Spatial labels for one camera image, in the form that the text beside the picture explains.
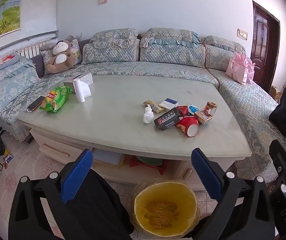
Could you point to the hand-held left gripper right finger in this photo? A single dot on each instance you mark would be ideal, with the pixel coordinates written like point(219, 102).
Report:
point(205, 172)

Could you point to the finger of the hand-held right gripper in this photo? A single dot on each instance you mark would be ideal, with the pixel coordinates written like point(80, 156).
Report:
point(276, 152)

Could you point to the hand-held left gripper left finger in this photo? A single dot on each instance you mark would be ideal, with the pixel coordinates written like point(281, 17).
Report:
point(78, 175)

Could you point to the red paper cup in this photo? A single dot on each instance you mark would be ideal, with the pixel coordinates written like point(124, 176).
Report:
point(186, 124)

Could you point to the trash bin with yellow bag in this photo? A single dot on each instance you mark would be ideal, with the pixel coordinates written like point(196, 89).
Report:
point(163, 205)

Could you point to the brown gold small box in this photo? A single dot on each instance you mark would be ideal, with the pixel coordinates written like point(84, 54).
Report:
point(203, 116)

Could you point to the black carton box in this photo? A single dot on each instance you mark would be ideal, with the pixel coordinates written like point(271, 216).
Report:
point(168, 121)

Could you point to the blue white medicine box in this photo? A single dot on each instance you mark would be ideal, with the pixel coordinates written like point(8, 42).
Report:
point(193, 109)

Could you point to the red cigarette box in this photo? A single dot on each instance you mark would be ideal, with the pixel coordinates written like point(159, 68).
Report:
point(183, 110)

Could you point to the white blue small box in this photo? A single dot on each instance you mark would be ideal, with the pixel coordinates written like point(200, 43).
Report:
point(169, 103)

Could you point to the white tissue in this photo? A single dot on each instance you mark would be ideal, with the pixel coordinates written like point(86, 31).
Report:
point(148, 116)

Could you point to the yellow black slim box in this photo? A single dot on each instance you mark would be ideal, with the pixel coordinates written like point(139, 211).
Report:
point(155, 107)

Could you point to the cream coffee table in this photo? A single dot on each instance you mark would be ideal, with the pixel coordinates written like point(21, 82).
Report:
point(55, 150)

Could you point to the white storage box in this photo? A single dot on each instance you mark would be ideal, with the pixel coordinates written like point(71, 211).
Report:
point(108, 156)

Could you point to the green basin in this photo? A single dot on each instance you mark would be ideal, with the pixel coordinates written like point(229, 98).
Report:
point(149, 160)

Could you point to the cardboard box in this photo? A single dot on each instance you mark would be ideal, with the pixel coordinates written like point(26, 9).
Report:
point(275, 95)

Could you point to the red plastic stool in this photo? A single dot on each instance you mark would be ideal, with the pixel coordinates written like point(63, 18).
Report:
point(148, 168)

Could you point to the green chip bag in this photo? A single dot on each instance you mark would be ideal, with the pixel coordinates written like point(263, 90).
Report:
point(58, 97)

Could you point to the white paper roll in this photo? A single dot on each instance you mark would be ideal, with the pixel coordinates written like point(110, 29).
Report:
point(79, 92)

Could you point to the dark smartphone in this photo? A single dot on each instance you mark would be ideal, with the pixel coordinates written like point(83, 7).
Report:
point(36, 103)

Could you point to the pink gift bag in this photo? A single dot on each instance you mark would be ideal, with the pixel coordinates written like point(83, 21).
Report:
point(238, 71)

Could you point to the white tissue box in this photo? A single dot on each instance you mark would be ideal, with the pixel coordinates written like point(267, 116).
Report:
point(85, 77)

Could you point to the dark wooden door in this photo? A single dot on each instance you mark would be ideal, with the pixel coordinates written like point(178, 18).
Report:
point(260, 42)

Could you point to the brown white teddy bear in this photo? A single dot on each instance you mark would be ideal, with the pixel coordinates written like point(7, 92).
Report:
point(60, 57)

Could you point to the white radiator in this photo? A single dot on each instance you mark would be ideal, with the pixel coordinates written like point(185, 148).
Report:
point(30, 51)

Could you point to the beige wall switch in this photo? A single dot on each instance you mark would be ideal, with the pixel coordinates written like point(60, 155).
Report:
point(242, 34)

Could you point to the grey wall pipe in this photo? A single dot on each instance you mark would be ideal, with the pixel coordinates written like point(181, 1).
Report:
point(40, 34)

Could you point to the pink wall socket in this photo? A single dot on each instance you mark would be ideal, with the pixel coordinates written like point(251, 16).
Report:
point(102, 0)

